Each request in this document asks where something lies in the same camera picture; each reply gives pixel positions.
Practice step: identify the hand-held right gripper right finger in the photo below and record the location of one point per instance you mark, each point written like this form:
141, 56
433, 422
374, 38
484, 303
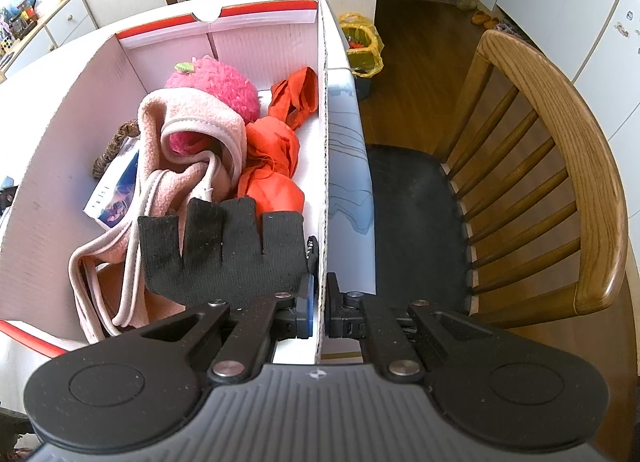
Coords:
331, 304

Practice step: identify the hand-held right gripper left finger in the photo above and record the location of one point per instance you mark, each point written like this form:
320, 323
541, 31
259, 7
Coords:
309, 309

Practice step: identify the black knit glove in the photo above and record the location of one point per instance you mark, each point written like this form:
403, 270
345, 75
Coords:
225, 252

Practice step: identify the red cloth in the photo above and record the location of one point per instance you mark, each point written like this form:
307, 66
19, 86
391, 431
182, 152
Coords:
272, 162

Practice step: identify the blue printed packet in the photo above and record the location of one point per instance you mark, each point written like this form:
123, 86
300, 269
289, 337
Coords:
117, 192

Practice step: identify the pink fleece garment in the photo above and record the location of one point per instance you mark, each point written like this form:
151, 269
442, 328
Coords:
190, 112

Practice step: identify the pink knit hat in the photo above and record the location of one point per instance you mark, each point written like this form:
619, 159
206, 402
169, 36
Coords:
220, 87

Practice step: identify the white cardboard box red rim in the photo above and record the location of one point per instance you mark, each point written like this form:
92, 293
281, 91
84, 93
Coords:
65, 152

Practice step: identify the printed table mat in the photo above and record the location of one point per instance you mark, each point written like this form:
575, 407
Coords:
350, 167

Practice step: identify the dark waste bin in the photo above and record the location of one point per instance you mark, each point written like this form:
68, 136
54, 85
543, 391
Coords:
365, 87

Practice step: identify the yellow plastic bag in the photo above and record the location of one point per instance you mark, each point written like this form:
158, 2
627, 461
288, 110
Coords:
372, 62

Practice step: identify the curved-back wooden chair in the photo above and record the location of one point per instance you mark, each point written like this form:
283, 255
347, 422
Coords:
575, 132

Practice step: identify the brown slipper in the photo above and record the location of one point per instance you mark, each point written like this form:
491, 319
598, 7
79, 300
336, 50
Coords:
492, 22
479, 17

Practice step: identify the pet bowl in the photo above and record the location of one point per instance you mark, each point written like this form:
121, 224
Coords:
467, 2

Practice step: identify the white drawer unit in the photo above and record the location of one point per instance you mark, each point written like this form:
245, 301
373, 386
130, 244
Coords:
70, 22

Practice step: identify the white sticker-covered cabinet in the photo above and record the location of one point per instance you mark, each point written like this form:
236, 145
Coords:
620, 42

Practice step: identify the clutter of toys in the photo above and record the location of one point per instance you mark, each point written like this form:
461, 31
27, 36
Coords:
22, 2

